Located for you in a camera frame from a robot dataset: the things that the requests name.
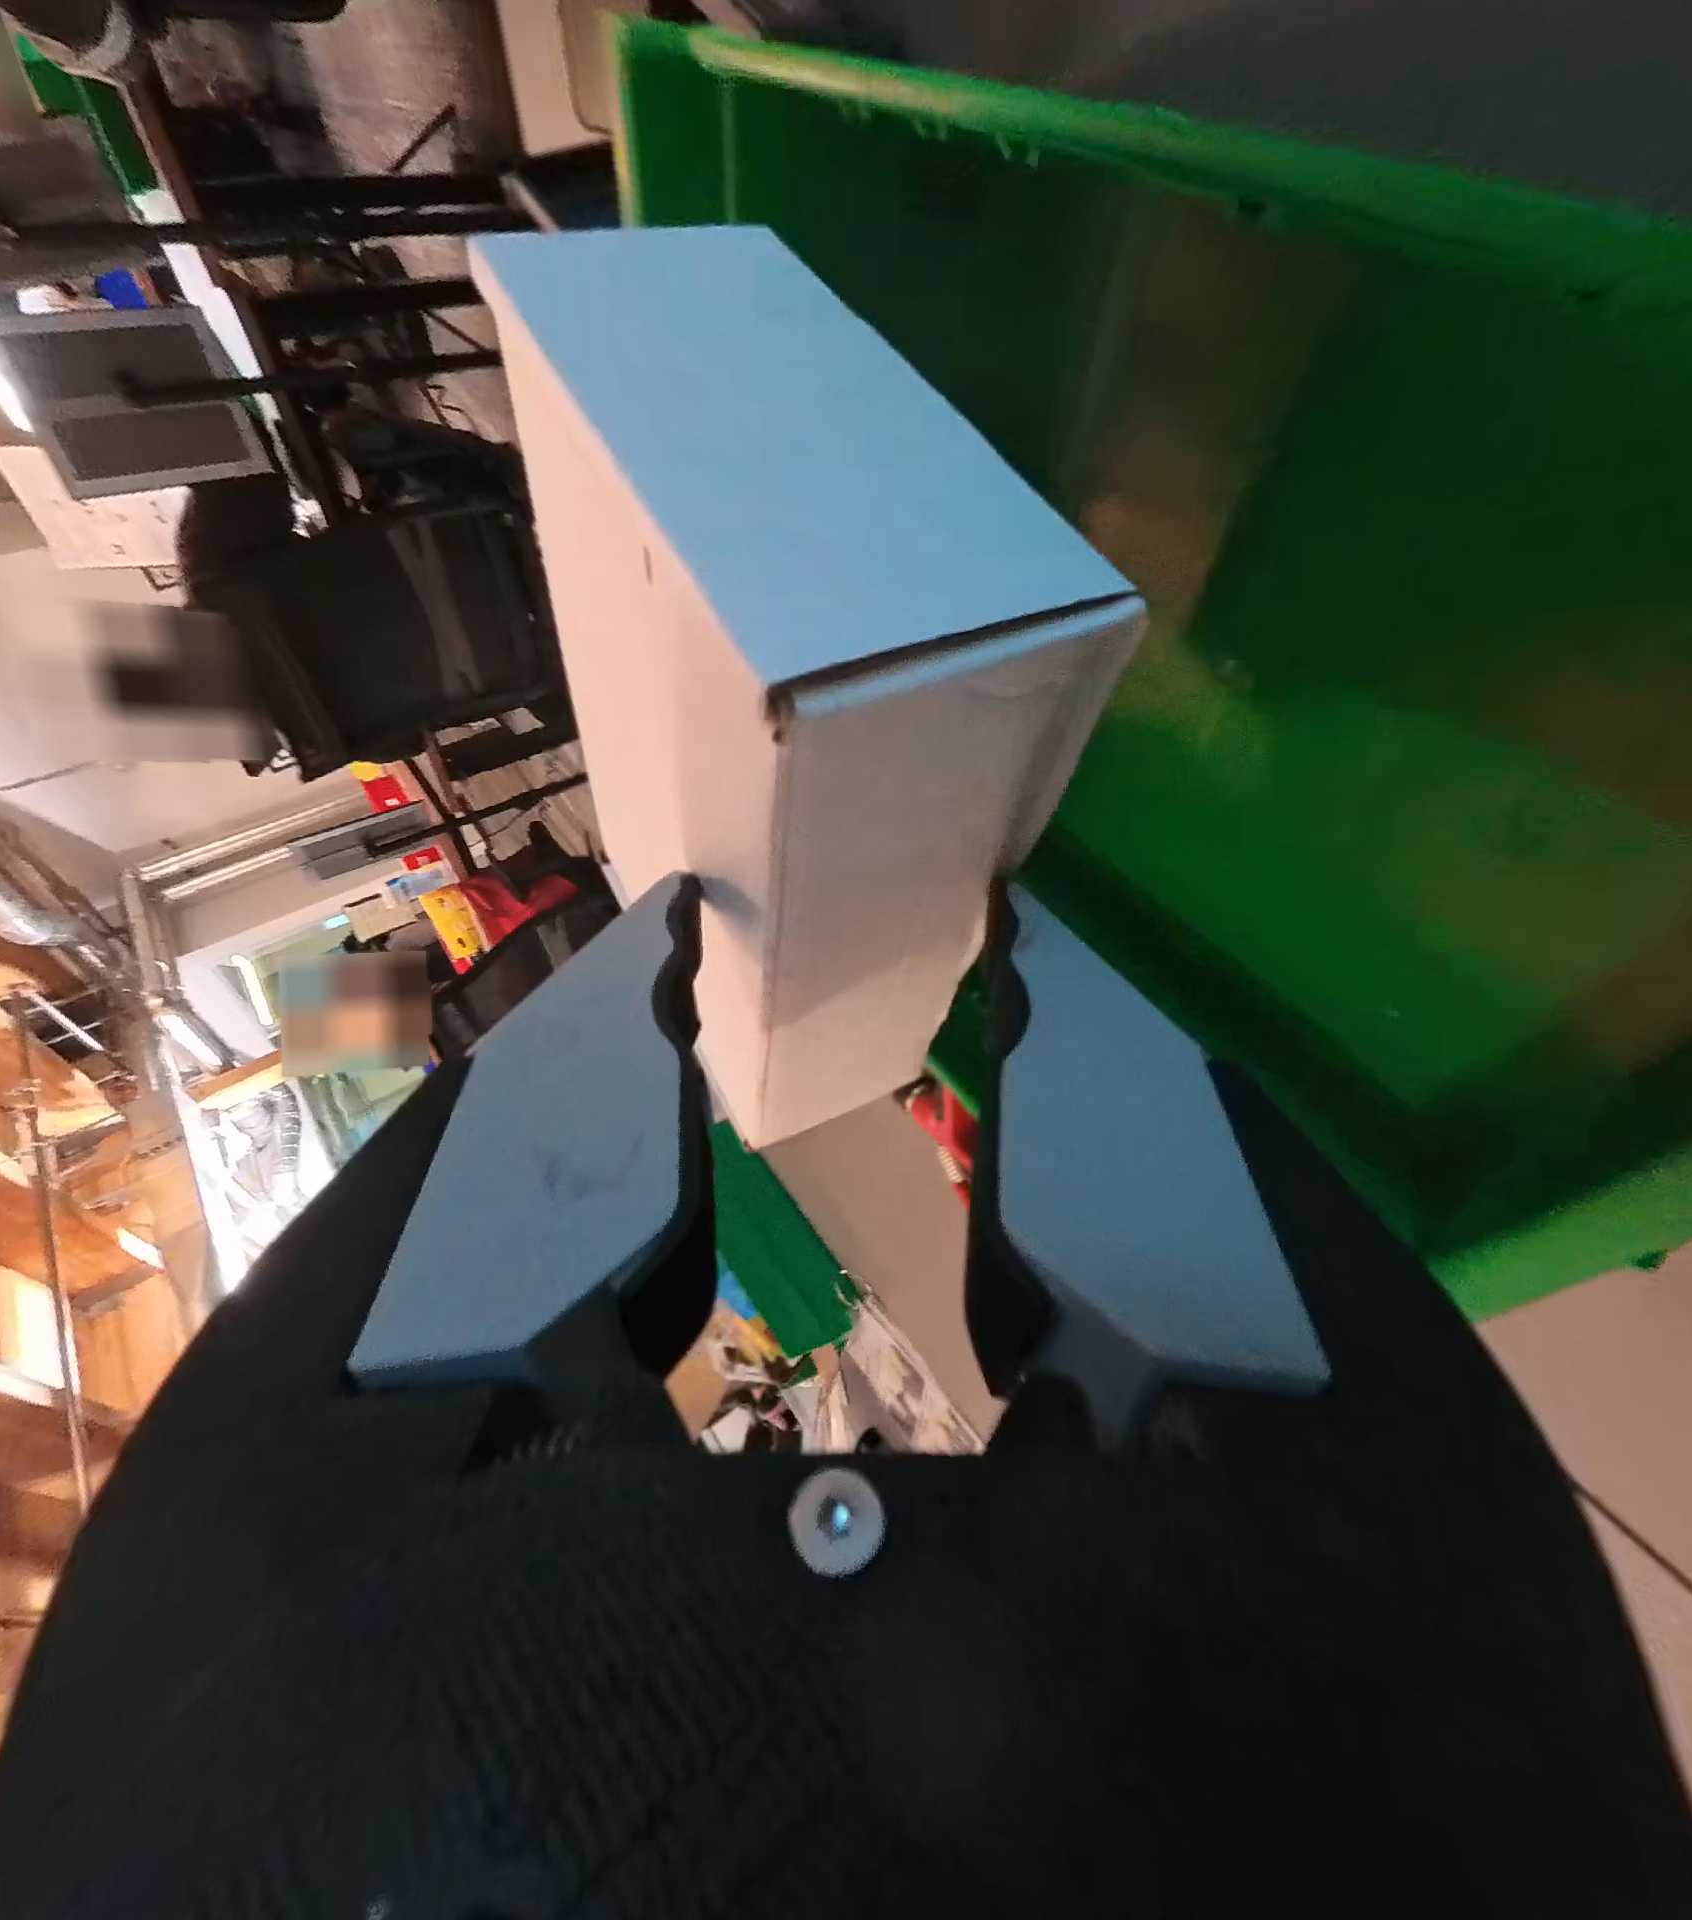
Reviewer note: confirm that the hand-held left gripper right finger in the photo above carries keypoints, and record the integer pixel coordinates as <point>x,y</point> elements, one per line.
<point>1146,1198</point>

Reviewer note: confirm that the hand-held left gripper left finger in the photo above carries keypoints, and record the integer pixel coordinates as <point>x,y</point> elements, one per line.
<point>530,1198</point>

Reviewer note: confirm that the green plastic bin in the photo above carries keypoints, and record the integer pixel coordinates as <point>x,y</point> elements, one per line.
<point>1463,674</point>
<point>771,1244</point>
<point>83,106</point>

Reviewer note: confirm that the white cardboard mailer box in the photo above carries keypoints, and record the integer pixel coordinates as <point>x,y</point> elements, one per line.
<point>816,525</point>

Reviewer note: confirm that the red storage bin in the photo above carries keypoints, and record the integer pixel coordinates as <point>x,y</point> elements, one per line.
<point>951,1132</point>

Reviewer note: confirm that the yellow case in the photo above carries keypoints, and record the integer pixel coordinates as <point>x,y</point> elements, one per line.
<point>451,918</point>

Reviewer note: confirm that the red bag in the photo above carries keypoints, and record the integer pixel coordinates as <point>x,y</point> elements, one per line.
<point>525,900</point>

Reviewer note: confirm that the colourful printed pack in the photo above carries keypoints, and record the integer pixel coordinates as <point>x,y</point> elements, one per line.
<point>786,1388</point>

